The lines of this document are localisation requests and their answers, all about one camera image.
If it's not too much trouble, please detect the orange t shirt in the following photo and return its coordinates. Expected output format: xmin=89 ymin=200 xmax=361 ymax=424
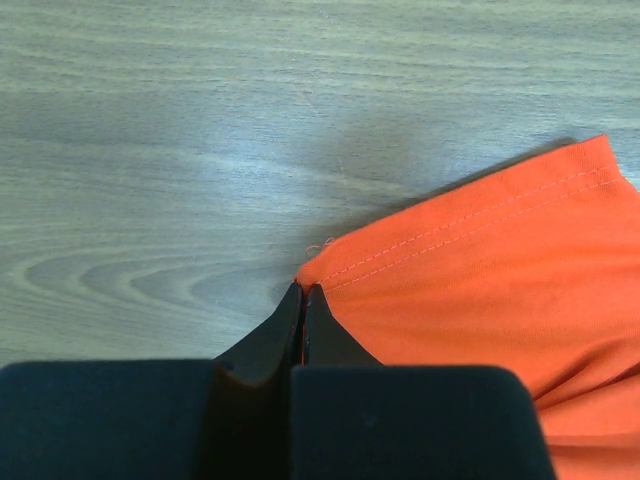
xmin=296 ymin=135 xmax=639 ymax=479

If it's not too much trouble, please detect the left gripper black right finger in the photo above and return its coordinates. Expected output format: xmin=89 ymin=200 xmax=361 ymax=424
xmin=302 ymin=284 xmax=382 ymax=366

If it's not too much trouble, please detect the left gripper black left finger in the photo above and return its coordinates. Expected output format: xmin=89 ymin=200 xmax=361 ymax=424
xmin=200 ymin=283 xmax=303 ymax=479

